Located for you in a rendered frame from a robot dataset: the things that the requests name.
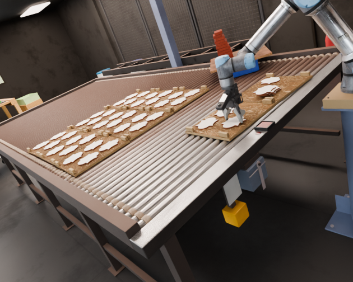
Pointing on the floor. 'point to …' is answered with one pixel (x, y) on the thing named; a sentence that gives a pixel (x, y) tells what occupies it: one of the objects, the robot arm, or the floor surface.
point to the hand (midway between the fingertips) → (233, 121)
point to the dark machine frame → (203, 55)
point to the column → (339, 217)
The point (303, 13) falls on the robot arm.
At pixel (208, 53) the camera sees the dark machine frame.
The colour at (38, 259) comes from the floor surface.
